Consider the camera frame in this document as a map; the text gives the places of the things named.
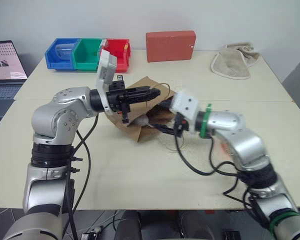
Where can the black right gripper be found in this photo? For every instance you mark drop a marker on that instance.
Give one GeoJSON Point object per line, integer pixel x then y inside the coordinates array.
{"type": "Point", "coordinates": [181, 126]}

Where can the grey plush toy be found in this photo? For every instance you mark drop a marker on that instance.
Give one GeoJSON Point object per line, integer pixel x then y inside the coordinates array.
{"type": "Point", "coordinates": [140, 121]}

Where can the open grey laptop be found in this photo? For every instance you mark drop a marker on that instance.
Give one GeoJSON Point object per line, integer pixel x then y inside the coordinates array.
{"type": "Point", "coordinates": [3, 72]}

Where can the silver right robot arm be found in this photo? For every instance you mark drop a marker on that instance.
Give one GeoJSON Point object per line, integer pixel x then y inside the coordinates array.
{"type": "Point", "coordinates": [242, 147]}

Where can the dark rounded shape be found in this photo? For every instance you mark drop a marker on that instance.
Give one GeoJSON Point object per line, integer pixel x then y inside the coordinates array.
{"type": "Point", "coordinates": [128, 227]}
{"type": "Point", "coordinates": [196, 226]}

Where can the blue plastic storage bin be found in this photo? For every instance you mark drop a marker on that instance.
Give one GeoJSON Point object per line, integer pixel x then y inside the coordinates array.
{"type": "Point", "coordinates": [58, 63]}

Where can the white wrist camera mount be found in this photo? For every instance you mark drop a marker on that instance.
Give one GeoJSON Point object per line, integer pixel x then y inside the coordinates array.
{"type": "Point", "coordinates": [185, 106]}
{"type": "Point", "coordinates": [105, 67]}

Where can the red plastic storage bin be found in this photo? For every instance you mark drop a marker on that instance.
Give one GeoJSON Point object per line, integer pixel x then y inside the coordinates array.
{"type": "Point", "coordinates": [121, 53]}

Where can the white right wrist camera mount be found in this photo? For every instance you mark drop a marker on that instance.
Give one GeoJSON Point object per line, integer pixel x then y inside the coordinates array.
{"type": "Point", "coordinates": [185, 106]}

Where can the beige folded towel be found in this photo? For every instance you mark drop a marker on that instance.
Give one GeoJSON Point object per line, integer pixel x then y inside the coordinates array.
{"type": "Point", "coordinates": [230, 66]}

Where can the brown paper bag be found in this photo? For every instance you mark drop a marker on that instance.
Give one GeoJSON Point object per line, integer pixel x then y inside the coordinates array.
{"type": "Point", "coordinates": [140, 131]}

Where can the green plastic storage bin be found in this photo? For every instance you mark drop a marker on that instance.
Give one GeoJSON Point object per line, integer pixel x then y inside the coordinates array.
{"type": "Point", "coordinates": [86, 63]}

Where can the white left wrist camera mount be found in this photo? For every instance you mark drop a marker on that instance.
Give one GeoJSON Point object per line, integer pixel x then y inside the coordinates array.
{"type": "Point", "coordinates": [105, 67]}

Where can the green band on right arm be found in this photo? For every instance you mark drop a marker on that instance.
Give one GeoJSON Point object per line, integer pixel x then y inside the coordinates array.
{"type": "Point", "coordinates": [277, 220]}

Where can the red-orange rectangular box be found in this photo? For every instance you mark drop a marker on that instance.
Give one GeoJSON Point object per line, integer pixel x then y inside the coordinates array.
{"type": "Point", "coordinates": [170, 47]}

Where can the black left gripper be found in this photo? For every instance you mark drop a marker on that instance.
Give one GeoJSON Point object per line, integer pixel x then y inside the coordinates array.
{"type": "Point", "coordinates": [116, 97]}

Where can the clear plastic cup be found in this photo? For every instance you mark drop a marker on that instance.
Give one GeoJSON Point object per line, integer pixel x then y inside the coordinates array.
{"type": "Point", "coordinates": [63, 51]}

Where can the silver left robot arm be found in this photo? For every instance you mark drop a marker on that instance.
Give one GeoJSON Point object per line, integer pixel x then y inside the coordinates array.
{"type": "Point", "coordinates": [52, 120]}

